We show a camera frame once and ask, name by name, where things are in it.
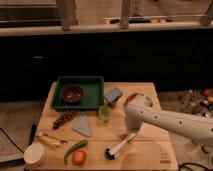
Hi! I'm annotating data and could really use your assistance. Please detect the black cable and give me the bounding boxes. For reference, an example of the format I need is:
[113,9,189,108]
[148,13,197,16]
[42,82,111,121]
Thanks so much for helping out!
[0,127,25,155]
[178,162,213,171]

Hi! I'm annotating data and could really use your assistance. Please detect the green plastic tray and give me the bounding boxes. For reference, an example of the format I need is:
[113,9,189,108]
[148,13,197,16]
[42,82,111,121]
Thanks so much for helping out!
[51,76,104,111]

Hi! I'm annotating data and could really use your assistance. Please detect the spice bottles on floor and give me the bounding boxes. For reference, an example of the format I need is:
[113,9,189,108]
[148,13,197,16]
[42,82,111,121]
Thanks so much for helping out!
[178,90,213,118]

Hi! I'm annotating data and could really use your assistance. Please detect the orange tomato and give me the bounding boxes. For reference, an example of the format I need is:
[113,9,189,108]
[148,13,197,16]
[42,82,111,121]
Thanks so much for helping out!
[72,150,86,165]

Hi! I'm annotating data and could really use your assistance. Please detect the dark brown bowl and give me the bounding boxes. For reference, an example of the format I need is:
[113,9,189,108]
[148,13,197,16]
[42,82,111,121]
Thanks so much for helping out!
[62,85,84,103]

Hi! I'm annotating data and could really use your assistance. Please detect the white dish brush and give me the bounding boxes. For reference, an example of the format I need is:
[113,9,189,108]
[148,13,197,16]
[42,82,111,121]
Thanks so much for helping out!
[104,131,140,161]

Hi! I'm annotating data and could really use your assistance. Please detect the orange clay bowl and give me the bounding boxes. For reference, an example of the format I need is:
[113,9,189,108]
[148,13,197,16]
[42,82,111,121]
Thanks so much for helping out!
[124,93,138,106]

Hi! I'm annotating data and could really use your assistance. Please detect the small green cup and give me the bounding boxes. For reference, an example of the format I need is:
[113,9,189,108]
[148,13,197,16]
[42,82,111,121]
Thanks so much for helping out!
[98,106,112,121]

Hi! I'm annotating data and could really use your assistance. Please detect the blue grey sponge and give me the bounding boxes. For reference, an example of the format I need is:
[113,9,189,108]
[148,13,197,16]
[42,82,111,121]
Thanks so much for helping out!
[104,87,123,103]

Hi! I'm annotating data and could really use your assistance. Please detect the black cable right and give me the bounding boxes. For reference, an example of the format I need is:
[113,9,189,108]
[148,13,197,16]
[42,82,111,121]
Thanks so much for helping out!
[178,162,213,171]

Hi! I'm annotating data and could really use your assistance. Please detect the grey folded cloth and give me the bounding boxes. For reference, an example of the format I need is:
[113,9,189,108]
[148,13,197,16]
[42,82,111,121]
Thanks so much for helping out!
[72,114,92,137]

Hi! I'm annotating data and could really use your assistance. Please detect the brown dried corn cob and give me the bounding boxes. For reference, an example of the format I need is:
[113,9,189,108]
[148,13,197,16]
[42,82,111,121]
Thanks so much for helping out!
[53,111,74,129]

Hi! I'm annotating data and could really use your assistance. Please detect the green chili pepper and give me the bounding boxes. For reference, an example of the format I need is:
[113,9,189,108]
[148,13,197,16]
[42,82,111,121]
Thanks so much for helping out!
[63,139,88,165]

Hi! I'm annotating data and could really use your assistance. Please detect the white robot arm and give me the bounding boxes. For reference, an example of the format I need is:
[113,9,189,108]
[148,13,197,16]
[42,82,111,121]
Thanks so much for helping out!
[124,93,213,148]

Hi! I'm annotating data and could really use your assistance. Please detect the black marker pen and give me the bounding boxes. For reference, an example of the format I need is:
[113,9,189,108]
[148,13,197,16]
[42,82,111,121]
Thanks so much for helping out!
[28,124,37,145]

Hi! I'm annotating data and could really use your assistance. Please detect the white round lid container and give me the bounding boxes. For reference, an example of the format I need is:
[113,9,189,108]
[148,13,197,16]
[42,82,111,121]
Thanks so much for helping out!
[24,143,47,165]

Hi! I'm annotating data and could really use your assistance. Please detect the black cable left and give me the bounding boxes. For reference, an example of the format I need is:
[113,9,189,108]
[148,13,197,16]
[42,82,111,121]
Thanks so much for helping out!
[0,127,25,155]

